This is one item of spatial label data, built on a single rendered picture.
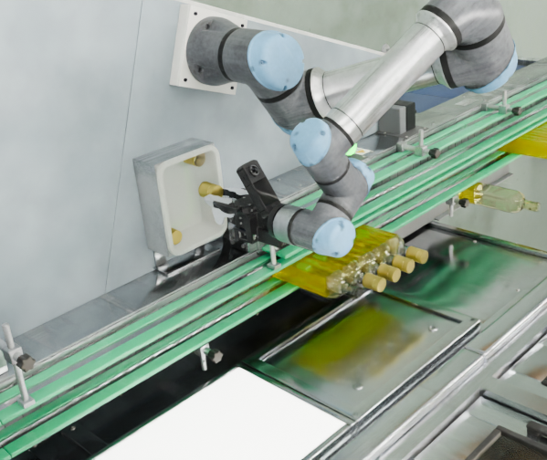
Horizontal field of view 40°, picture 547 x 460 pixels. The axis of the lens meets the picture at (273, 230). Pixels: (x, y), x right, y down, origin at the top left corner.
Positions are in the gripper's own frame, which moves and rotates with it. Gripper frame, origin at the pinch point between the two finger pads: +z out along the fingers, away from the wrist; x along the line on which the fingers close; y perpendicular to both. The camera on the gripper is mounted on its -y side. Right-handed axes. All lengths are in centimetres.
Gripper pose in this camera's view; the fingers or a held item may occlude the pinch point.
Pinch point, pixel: (215, 193)
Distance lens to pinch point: 160.5
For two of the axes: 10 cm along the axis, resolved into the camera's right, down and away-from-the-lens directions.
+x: 6.9, -3.6, 6.3
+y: 1.0, 9.0, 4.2
